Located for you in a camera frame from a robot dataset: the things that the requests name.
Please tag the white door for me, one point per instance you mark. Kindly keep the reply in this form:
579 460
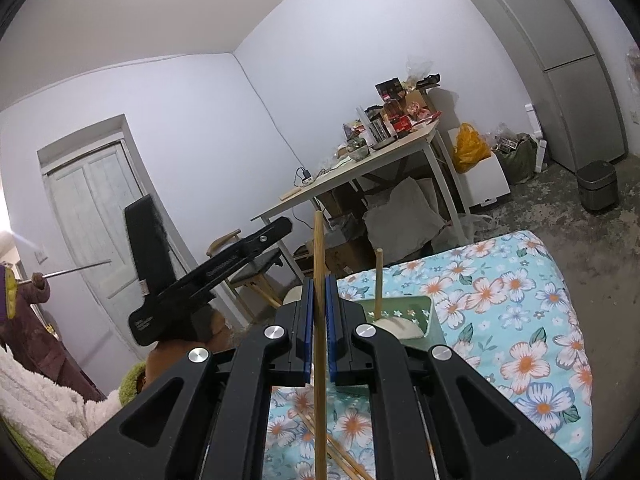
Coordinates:
90 200

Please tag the floral blanket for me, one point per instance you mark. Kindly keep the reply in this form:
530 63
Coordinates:
500 310

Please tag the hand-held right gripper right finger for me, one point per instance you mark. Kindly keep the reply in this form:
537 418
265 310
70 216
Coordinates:
331 330

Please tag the grey trash can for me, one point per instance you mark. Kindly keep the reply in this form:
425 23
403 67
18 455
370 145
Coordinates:
597 187

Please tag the pile of boxes and packets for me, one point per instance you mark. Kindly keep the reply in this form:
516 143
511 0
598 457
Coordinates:
395 115

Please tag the white-legged table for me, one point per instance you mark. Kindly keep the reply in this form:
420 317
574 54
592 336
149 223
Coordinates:
330 180

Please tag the yellow plastic bag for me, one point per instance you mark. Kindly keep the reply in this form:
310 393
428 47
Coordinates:
470 150

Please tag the green plastic utensil holder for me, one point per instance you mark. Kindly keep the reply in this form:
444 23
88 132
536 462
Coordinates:
432 330

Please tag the green bag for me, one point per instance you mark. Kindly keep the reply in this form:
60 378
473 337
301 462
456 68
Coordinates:
520 165

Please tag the yellow purple cloth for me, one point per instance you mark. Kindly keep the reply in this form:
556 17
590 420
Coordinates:
6 290

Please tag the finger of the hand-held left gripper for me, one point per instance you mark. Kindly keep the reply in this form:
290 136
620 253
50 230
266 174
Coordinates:
250 242

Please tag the white plastic bag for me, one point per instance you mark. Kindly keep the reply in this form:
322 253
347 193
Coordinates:
467 227

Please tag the black power adapter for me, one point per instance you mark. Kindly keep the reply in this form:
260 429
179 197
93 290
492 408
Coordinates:
305 176

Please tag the white wall switch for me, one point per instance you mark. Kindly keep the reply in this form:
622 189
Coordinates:
39 255

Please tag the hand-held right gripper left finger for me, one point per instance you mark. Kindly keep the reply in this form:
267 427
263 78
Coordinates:
307 330

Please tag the silver refrigerator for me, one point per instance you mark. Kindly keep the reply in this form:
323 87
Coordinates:
560 60

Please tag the person's left hand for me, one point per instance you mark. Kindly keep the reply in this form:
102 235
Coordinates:
165 360

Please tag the white round seat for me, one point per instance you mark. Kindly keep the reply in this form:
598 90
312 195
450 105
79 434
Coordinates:
294 295

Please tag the white upright panel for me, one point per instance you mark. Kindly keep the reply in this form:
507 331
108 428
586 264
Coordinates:
532 120

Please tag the white box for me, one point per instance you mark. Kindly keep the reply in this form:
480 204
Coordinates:
485 185

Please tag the grey cushion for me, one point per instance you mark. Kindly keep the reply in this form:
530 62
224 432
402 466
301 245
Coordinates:
400 215

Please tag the brown hanging coat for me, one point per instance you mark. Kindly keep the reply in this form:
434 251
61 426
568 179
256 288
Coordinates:
40 355

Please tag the wooden chair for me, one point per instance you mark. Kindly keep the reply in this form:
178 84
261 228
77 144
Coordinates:
262 266

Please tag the cardboard boxes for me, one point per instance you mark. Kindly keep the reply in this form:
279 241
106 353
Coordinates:
345 255

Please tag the person's left forearm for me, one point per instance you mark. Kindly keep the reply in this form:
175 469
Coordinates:
50 410

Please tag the metal rod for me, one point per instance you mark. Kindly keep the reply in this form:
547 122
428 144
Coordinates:
75 270

